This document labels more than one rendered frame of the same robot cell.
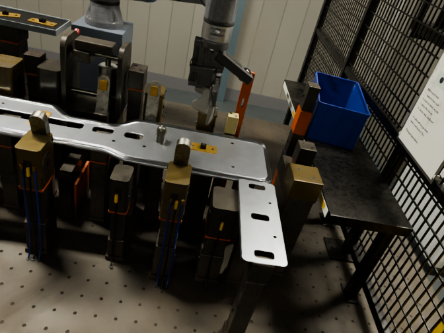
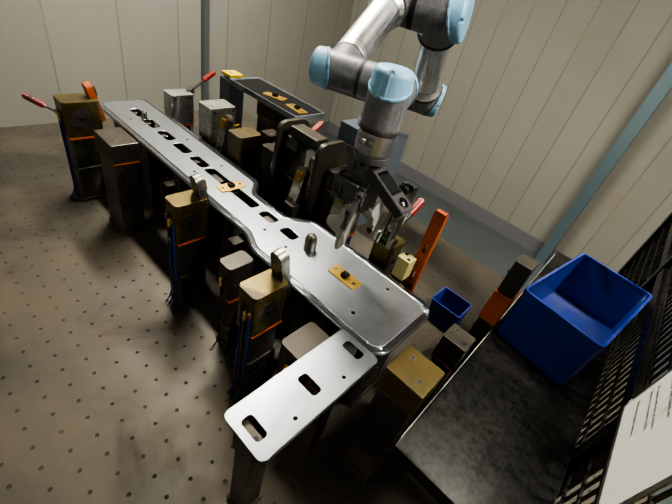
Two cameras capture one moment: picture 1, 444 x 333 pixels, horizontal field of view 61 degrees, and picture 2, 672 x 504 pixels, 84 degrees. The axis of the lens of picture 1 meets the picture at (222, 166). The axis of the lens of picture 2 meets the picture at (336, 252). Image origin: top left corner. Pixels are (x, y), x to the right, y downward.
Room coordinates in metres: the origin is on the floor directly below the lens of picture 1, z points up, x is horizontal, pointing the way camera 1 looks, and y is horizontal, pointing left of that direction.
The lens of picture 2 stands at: (0.40, -0.36, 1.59)
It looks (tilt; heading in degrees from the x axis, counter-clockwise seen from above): 37 degrees down; 41
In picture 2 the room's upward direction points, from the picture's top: 16 degrees clockwise
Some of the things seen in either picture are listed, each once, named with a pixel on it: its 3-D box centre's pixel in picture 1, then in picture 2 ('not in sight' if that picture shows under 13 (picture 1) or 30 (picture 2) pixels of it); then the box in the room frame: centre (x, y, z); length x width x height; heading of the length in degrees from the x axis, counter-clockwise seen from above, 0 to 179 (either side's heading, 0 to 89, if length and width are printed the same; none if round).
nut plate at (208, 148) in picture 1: (203, 146); (345, 275); (0.95, 0.07, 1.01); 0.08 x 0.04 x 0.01; 97
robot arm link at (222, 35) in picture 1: (217, 32); (374, 142); (0.95, 0.09, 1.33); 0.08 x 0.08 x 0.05
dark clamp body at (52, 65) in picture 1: (57, 116); (275, 196); (1.10, 0.59, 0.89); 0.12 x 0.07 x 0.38; 7
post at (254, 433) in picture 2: (246, 297); (249, 468); (0.59, -0.13, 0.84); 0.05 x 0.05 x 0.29; 7
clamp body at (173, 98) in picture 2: not in sight; (183, 136); (1.00, 1.14, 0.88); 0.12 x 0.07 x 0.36; 7
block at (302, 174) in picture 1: (286, 222); (386, 420); (0.86, -0.22, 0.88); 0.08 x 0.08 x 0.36; 7
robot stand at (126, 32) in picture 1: (102, 69); (362, 172); (1.56, 0.62, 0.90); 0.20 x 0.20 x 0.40; 6
